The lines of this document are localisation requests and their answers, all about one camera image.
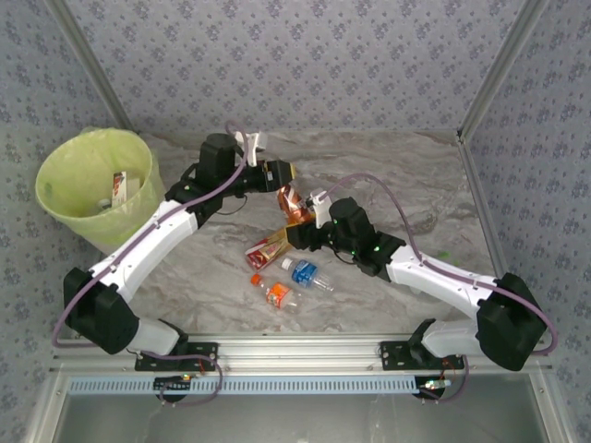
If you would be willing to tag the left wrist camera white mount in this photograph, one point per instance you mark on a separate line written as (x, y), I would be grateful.
(254, 140)

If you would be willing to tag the blue label clear bottle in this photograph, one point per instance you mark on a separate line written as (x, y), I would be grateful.
(304, 272)

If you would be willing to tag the slanted aluminium frame post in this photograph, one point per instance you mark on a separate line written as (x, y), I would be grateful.
(504, 64)
(94, 64)

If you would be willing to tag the brown coffee drink bottle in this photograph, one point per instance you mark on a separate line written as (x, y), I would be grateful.
(293, 205)

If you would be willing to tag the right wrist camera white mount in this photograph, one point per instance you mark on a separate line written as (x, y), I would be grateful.
(316, 199)

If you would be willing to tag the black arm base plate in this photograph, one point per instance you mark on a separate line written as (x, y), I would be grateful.
(392, 355)
(203, 357)

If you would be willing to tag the aluminium table side bar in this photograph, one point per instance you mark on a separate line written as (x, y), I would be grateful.
(477, 184)

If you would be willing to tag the white plastic bin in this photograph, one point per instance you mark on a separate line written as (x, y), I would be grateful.
(158, 177)

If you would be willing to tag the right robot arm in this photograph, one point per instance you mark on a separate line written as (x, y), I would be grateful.
(438, 277)

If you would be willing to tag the small circuit board with LED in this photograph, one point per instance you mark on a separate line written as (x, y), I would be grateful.
(168, 383)
(431, 385)

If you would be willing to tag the orange cap orange label bottle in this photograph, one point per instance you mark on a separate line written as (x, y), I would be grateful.
(278, 294)

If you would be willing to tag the grey metal lower shelf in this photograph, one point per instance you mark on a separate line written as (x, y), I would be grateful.
(295, 420)

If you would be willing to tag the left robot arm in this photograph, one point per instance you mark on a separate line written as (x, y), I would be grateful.
(138, 249)

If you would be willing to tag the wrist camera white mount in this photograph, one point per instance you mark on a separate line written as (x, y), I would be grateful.
(316, 199)
(254, 140)

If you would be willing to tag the red label cola bottle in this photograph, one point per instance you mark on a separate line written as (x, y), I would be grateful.
(119, 184)

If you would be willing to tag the green plastic bin liner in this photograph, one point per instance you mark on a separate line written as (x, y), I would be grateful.
(69, 152)

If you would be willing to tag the red and gold label bottle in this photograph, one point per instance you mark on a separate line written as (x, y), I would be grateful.
(265, 251)

